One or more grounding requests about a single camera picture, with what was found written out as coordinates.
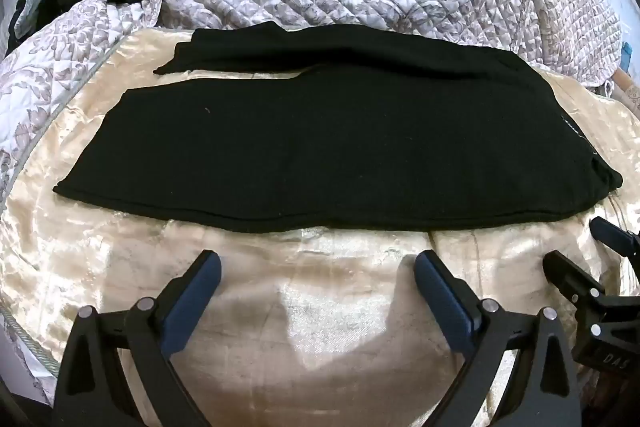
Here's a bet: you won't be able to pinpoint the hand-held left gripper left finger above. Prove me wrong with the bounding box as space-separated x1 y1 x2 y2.
52 249 223 427

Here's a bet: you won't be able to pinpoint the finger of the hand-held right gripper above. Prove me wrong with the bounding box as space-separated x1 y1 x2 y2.
542 249 613 313
590 217 640 260

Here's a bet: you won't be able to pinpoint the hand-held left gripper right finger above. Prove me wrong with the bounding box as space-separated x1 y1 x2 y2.
414 249 583 427

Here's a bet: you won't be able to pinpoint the black pants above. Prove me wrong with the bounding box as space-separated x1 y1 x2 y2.
52 21 623 234

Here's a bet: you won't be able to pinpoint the cream satin blanket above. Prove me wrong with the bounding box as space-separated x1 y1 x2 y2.
0 27 640 427

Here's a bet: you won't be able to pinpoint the patterned beige post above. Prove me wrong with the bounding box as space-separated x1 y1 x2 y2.
612 69 640 114

